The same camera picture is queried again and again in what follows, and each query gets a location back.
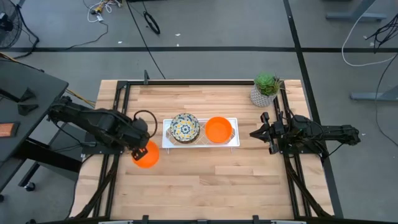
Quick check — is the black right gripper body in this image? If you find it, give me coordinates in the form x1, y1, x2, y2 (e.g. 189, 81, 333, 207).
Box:
260, 111, 282, 156

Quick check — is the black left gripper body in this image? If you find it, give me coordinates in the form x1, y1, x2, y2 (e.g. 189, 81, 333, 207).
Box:
123, 118, 150, 162

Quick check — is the orange plastic bowl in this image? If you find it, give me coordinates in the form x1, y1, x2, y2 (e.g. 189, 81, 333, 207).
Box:
131, 139, 160, 169
205, 116, 234, 144

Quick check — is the yellow patterned ceramic bowl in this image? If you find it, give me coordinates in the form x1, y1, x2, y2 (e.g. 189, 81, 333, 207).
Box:
170, 113, 201, 145

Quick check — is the succulent in white patterned pot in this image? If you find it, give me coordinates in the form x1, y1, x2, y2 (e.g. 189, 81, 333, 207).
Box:
249, 73, 285, 108

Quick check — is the grey desk foot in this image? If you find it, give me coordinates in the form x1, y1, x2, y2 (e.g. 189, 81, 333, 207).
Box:
350, 85, 398, 102

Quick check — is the black wedge stand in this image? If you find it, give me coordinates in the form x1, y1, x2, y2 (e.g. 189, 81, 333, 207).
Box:
0, 88, 37, 103
17, 104, 40, 117

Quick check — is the black desk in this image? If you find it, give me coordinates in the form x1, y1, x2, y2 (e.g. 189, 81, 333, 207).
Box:
0, 58, 83, 203

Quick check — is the orange flat item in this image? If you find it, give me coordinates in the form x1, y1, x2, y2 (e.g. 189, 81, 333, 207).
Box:
0, 122, 21, 138

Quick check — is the grey desk leg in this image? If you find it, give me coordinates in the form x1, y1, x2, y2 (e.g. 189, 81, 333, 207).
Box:
325, 0, 388, 22

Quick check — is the black floor fan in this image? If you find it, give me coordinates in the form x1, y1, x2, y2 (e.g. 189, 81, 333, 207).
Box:
0, 0, 23, 50

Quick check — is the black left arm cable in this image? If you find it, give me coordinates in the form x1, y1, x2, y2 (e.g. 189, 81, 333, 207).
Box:
132, 109, 159, 139

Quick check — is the white wire shelf rack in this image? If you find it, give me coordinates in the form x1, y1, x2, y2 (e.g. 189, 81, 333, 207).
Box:
161, 117, 241, 156

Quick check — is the black aluminium table frame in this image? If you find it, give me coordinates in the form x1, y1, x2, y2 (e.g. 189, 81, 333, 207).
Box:
70, 79, 336, 224

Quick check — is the yellow floor cable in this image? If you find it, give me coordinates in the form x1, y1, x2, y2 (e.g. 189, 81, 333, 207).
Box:
65, 89, 96, 108

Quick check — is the black coiled cable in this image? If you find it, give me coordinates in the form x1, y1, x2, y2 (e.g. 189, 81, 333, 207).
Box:
142, 11, 162, 35

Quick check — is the white floor cable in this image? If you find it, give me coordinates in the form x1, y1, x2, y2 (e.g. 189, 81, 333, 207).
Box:
341, 11, 398, 67

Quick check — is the white cable bundle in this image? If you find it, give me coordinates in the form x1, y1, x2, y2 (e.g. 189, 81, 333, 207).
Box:
86, 0, 123, 23

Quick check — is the black cable bundle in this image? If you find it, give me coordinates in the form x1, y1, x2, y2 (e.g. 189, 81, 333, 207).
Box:
365, 14, 398, 54

